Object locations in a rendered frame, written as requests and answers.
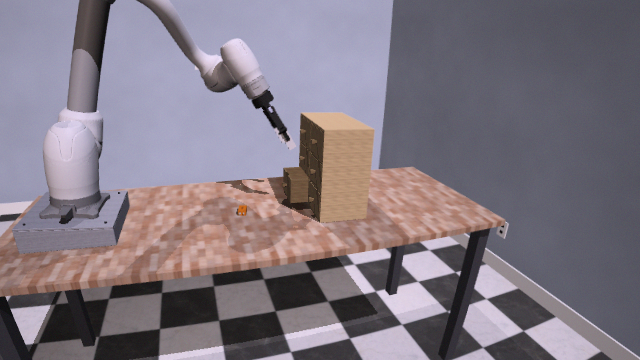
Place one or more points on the light wooden chest of drawers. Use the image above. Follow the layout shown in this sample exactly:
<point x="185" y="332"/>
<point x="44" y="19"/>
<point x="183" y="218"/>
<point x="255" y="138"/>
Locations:
<point x="346" y="166"/>

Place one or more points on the brown wooden drawer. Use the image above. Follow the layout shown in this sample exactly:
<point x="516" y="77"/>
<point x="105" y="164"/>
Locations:
<point x="315" y="171"/>
<point x="314" y="197"/>
<point x="305" y="131"/>
<point x="295" y="184"/>
<point x="304" y="157"/>
<point x="317" y="144"/>

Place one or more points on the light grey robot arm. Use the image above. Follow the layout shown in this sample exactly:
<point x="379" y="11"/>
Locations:
<point x="69" y="153"/>

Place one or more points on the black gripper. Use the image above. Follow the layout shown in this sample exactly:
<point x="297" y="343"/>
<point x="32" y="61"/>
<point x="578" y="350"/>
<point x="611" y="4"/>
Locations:
<point x="263" y="101"/>

